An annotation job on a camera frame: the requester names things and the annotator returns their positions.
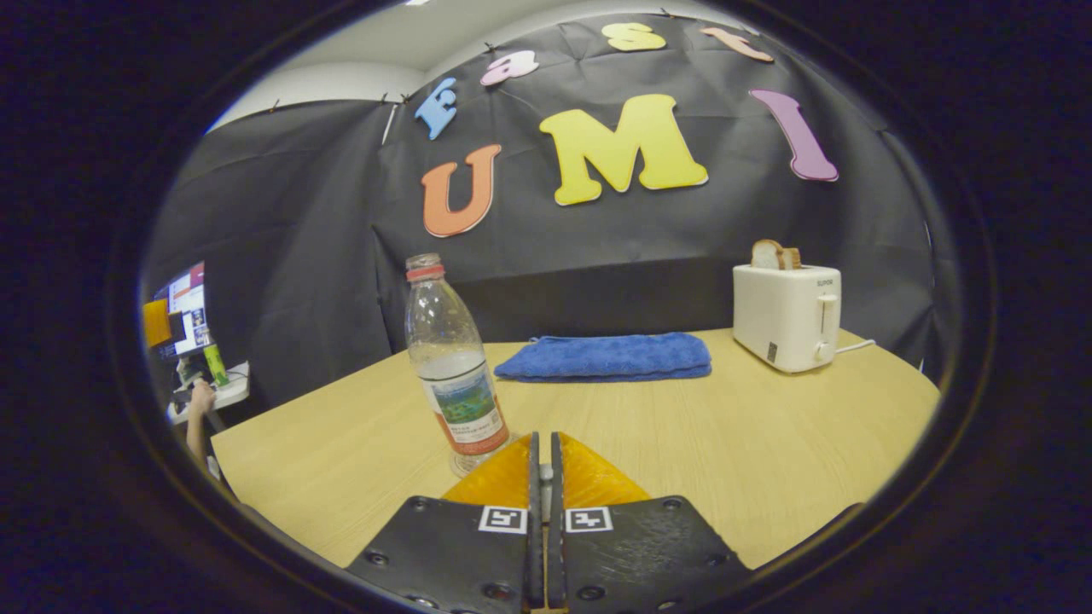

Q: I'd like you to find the white side shelf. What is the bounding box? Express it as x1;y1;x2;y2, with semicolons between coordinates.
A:
166;362;251;425

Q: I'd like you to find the white toaster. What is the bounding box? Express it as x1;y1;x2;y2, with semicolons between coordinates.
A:
732;264;843;374

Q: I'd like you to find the black backdrop cloth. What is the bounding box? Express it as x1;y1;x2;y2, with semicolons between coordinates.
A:
141;13;939;410

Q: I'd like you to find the blue towel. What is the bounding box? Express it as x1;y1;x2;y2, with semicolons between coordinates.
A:
494;333;713;383

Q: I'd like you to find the computer monitor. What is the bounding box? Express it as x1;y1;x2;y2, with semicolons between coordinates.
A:
154;262;210;359

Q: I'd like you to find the clear plastic water bottle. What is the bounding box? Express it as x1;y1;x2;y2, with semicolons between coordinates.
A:
404;252;513;478

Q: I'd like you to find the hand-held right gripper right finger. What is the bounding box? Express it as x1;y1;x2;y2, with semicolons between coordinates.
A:
550;432;753;613

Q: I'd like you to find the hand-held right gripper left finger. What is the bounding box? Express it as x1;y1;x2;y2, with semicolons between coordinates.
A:
346;432;545;614

